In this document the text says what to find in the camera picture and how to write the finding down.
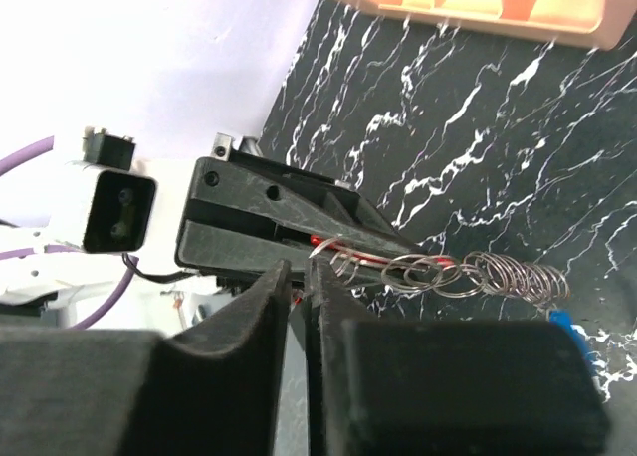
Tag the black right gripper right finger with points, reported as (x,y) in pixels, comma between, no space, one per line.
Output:
(381,387)

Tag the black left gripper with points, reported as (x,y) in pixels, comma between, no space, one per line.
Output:
(239,147)

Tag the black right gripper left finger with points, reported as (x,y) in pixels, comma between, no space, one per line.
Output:
(210,390)

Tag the silver key with blue tag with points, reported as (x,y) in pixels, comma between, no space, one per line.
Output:
(563,319)

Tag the peach plastic desk organizer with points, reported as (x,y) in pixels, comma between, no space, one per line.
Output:
(580,23)

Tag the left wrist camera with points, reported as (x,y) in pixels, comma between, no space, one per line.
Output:
(120,200)

